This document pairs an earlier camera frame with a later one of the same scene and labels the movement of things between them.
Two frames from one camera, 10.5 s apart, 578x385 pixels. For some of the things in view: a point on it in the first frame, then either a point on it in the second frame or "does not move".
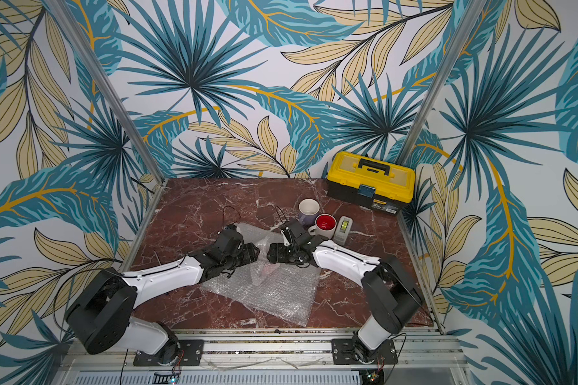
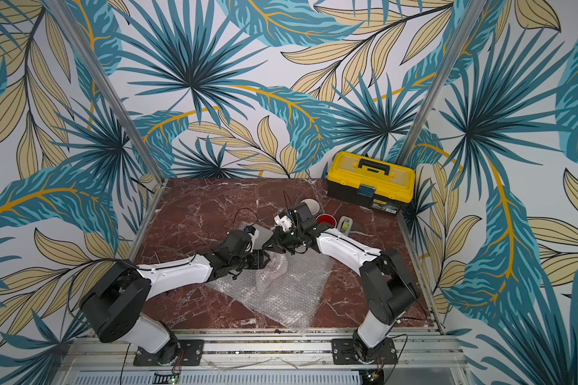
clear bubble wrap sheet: [287, 290] does not move
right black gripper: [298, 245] -> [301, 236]
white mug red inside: [325, 225] does not move
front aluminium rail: [437, 350] does not move
